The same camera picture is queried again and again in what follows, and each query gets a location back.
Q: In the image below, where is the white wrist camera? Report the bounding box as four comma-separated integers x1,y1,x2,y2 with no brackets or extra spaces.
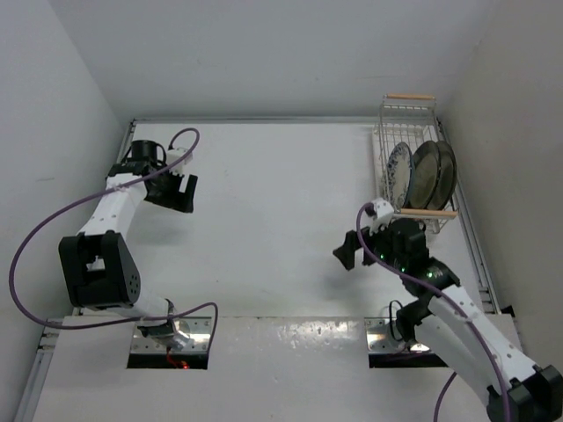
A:
165,148,193,172
365,198,395,234

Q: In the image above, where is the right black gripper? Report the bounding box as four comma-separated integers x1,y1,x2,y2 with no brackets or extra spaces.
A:
333,215,406,272

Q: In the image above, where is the metal base plate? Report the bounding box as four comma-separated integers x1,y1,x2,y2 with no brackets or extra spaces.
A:
364,317,431,354
130,317,212,354

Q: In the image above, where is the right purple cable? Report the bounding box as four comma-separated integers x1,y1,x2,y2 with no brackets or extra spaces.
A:
355,201,511,422

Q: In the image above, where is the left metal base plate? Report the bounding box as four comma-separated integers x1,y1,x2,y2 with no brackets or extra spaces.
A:
130,317,212,354

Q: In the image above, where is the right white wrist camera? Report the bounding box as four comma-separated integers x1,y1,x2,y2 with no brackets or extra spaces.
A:
365,198,395,234

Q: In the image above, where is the blue floral plate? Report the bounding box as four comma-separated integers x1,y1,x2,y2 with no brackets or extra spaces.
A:
386,142,414,209

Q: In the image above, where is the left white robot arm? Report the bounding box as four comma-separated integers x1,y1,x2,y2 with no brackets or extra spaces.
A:
58,140,198,350

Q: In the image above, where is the white wire dish rack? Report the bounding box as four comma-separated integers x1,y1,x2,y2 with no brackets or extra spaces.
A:
372,94,457,234

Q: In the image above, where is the metallic rim cream plate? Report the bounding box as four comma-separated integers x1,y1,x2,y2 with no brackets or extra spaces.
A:
428,141,457,210

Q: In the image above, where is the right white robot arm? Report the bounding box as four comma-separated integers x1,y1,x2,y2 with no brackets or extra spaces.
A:
333,220,562,421

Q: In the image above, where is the purple cable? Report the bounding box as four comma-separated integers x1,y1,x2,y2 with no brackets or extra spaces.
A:
355,201,511,422
8,127,219,330

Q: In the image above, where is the dark rim patterned plate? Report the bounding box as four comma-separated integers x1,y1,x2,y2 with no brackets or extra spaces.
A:
409,141,441,209

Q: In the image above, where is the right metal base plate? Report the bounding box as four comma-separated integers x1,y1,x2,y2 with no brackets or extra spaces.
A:
364,317,431,354

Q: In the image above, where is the aluminium table frame rail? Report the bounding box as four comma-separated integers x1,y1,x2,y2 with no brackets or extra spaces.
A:
12,116,137,422

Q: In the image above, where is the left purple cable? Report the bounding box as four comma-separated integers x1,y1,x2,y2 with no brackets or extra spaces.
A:
8,127,219,330

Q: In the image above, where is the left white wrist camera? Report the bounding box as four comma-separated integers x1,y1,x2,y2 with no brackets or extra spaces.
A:
165,148,193,172

